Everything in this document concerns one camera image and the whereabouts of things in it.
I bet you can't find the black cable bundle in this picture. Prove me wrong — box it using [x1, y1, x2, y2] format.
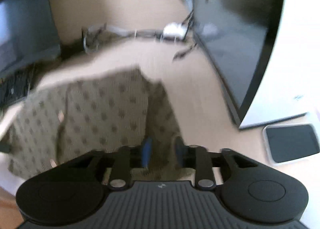
[81, 11, 201, 62]

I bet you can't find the white cable bundle wad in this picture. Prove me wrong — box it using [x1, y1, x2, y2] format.
[162, 23, 187, 39]

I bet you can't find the brown corduroy garment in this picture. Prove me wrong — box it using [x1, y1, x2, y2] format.
[3, 69, 192, 181]

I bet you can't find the black computer monitor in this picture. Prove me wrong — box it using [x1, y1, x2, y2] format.
[1, 0, 61, 78]

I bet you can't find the white paper booklet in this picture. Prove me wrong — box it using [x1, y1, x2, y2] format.
[239, 103, 308, 129]

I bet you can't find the smartphone with clear case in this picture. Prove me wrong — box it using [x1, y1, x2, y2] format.
[263, 123, 319, 165]

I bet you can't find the black glass-sided PC case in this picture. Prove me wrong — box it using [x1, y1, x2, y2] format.
[193, 0, 284, 129]

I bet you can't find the black keyboard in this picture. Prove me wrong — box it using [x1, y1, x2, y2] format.
[1, 64, 35, 109]

